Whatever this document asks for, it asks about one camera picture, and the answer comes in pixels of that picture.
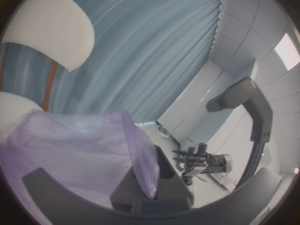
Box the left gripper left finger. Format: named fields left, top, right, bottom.
left=110, top=170, right=151, bottom=212

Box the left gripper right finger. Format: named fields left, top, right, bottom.
left=153, top=144, right=194, bottom=208

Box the white plastic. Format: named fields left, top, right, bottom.
left=157, top=125, right=170, bottom=139

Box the purple plastic bag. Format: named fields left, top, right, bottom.
left=0, top=109, right=161, bottom=200

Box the pale blue curtain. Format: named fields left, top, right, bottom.
left=0, top=0, right=223, bottom=129

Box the white cushioned wooden chair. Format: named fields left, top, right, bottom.
left=0, top=0, right=95, bottom=138

